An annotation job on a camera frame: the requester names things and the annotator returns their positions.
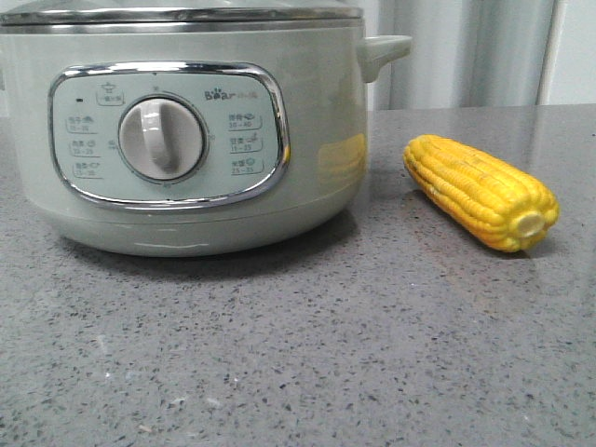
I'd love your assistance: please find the glass pot lid steel rim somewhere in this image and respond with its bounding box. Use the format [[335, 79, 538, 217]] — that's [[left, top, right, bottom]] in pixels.
[[1, 1, 363, 26]]

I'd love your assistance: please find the light green electric pot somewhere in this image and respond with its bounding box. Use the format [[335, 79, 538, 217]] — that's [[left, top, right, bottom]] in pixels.
[[1, 19, 411, 257]]

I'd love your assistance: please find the yellow corn cob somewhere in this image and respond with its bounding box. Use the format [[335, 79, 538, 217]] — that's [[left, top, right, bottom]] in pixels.
[[402, 134, 560, 252]]

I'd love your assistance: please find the grey round control knob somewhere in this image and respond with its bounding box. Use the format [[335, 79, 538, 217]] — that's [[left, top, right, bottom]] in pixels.
[[118, 97, 206, 182]]

